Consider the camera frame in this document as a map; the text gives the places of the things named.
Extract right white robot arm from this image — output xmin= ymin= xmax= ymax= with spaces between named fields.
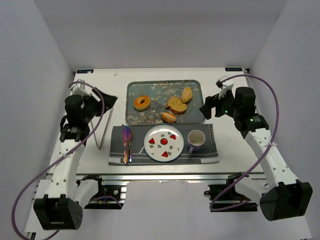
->
xmin=200 ymin=87 xmax=313 ymax=221

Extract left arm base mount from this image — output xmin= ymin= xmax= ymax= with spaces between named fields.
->
xmin=75 ymin=174 xmax=127 ymax=210

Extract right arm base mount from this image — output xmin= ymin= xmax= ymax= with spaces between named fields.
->
xmin=203 ymin=172 xmax=258 ymax=213

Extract croissant roll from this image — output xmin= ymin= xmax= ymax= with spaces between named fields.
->
xmin=181 ymin=86 xmax=193 ymax=104

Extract grey striped placemat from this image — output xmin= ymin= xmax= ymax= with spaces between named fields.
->
xmin=108 ymin=124 xmax=220 ymax=166

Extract floral teal tray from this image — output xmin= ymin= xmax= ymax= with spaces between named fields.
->
xmin=125 ymin=79 xmax=205 ymax=126

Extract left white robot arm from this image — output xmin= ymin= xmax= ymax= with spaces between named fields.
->
xmin=33 ymin=88 xmax=118 ymax=230

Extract left blue table label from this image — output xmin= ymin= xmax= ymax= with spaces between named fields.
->
xmin=76 ymin=69 xmax=94 ymax=74

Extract blue table label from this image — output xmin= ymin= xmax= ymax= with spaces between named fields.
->
xmin=224 ymin=67 xmax=243 ymax=72
xmin=76 ymin=69 xmax=94 ymax=74

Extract glazed donut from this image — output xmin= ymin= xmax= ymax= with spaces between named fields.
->
xmin=133 ymin=95 xmax=151 ymax=111

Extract iridescent knife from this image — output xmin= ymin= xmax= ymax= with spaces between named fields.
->
xmin=122 ymin=124 xmax=129 ymax=164

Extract small round bun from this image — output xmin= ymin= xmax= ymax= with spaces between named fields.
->
xmin=161 ymin=112 xmax=177 ymax=124

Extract metal tongs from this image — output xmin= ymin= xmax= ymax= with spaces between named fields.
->
xmin=93 ymin=107 xmax=114 ymax=150

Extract sliced bread loaf piece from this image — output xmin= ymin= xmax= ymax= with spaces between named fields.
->
xmin=166 ymin=96 xmax=187 ymax=115

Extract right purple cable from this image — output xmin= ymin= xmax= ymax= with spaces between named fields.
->
xmin=209 ymin=74 xmax=279 ymax=213

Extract right blue table label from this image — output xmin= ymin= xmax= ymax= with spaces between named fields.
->
xmin=224 ymin=67 xmax=243 ymax=72

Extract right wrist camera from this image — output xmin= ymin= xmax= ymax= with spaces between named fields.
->
xmin=216 ymin=75 xmax=234 ymax=99

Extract lavender mug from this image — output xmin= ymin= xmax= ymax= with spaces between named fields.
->
xmin=187 ymin=130 xmax=206 ymax=155

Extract white strawberry plate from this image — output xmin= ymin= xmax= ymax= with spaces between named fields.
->
xmin=143 ymin=124 xmax=185 ymax=163

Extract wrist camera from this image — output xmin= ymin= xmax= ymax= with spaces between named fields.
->
xmin=216 ymin=75 xmax=234 ymax=99
xmin=69 ymin=79 xmax=91 ymax=97

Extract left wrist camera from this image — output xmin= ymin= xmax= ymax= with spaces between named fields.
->
xmin=69 ymin=79 xmax=91 ymax=97

